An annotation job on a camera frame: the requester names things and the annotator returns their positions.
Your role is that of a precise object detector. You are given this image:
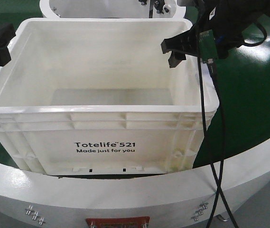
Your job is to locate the white outer conveyor rim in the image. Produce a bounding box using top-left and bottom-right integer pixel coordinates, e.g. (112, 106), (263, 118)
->
(0, 138), (270, 228)

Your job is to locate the white inner conveyor ring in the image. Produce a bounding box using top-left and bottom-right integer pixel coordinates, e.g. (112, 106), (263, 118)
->
(39, 0), (187, 19)

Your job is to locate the green circuit board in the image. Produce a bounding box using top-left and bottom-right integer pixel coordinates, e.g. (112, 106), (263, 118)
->
(199, 30), (218, 63)

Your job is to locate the red warning label plate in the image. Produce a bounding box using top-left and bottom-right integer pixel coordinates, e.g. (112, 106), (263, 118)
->
(85, 216), (150, 228)

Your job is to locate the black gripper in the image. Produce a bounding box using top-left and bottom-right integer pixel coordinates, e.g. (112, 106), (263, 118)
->
(160, 0), (268, 68)

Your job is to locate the white plastic tote box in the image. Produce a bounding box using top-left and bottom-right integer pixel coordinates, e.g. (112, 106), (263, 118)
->
(0, 18), (219, 176)

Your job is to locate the black cable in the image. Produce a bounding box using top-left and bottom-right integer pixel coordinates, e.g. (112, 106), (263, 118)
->
(205, 59), (225, 228)
(196, 23), (240, 228)

